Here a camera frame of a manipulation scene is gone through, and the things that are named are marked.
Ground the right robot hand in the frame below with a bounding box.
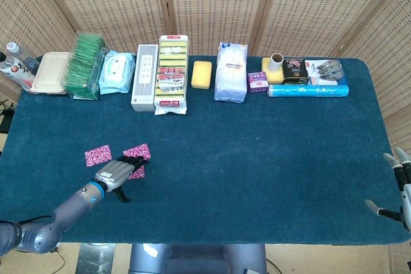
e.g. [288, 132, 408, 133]
[365, 147, 411, 232]

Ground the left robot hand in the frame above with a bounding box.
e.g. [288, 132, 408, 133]
[92, 155, 150, 203]

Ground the pink patterned rectangular block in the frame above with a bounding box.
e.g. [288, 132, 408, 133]
[123, 143, 152, 162]
[128, 164, 146, 181]
[84, 144, 113, 168]

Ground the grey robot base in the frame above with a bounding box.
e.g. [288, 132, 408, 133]
[128, 243, 268, 274]

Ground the shiny metal floor plate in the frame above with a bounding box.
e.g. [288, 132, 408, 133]
[78, 243, 117, 274]

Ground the white power strip box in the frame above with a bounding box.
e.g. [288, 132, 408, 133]
[130, 44, 160, 113]

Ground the light blue wet wipes pack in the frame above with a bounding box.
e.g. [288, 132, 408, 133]
[98, 49, 136, 96]

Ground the green tea bag box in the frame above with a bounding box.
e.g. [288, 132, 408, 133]
[64, 31, 107, 101]

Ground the blue carpet table mat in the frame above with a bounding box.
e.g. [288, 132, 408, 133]
[0, 55, 411, 245]

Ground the yellow sponge multipack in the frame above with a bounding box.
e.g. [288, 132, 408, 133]
[153, 34, 190, 116]

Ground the beige lidded food container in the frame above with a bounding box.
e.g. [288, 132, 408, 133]
[30, 51, 71, 96]

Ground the plain yellow sponge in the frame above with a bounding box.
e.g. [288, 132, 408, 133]
[191, 60, 213, 90]

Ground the white labelled drink bottle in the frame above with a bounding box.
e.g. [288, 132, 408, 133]
[0, 51, 36, 92]

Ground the blue cling film roll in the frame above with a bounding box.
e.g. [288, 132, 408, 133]
[267, 83, 351, 98]

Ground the white paper bag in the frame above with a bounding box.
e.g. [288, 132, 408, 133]
[213, 42, 249, 104]

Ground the clear water bottle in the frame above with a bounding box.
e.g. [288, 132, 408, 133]
[6, 42, 40, 74]

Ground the dark rectangular tin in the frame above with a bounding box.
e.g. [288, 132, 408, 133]
[281, 58, 311, 86]

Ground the small purple box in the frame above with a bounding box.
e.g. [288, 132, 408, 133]
[246, 71, 269, 94]

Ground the flat yellow sponge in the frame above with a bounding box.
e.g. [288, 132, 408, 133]
[261, 57, 285, 85]

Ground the white roll with cardboard core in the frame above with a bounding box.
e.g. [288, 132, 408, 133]
[268, 53, 284, 73]

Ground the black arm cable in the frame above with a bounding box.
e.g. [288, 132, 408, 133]
[16, 213, 55, 224]

